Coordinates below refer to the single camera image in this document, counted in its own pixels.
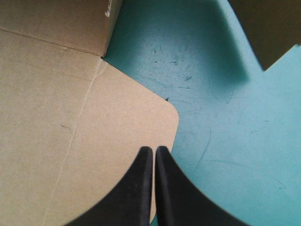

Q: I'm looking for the brown cardboard box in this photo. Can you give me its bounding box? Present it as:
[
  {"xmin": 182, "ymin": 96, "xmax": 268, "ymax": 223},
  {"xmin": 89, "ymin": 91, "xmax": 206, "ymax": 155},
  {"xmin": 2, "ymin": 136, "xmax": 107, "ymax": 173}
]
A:
[{"xmin": 0, "ymin": 0, "xmax": 301, "ymax": 226}]

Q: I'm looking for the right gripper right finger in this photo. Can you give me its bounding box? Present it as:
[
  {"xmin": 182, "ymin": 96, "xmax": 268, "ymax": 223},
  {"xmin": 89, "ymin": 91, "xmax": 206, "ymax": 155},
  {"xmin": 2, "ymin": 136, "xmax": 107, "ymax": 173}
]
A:
[{"xmin": 155, "ymin": 145, "xmax": 227, "ymax": 226}]

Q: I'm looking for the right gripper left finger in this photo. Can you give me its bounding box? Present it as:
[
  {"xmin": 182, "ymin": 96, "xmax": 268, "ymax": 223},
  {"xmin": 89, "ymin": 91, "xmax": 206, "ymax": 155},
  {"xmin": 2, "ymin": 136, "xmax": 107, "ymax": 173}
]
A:
[{"xmin": 63, "ymin": 146, "xmax": 154, "ymax": 226}]

